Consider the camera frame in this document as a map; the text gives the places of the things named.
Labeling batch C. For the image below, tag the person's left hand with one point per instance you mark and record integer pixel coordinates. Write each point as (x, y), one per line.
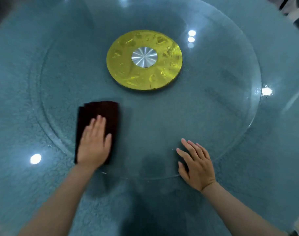
(94, 147)

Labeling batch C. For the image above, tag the person's right hand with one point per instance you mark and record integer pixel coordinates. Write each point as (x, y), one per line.
(201, 169)

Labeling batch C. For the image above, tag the dark red cloth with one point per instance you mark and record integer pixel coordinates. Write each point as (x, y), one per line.
(100, 108)

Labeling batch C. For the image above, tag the person's left forearm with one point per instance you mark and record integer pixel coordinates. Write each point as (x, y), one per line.
(56, 206)

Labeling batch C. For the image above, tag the person's right forearm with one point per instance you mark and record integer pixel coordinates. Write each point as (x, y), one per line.
(240, 213)

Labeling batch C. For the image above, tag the round glass turntable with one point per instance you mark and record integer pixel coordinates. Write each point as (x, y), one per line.
(201, 108)

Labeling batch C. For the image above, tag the round blue table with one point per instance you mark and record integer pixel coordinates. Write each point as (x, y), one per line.
(274, 145)

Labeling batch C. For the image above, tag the yellow round disc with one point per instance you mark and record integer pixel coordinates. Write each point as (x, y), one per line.
(120, 71)

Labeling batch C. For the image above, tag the round white clothed table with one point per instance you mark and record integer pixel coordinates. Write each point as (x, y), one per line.
(292, 4)

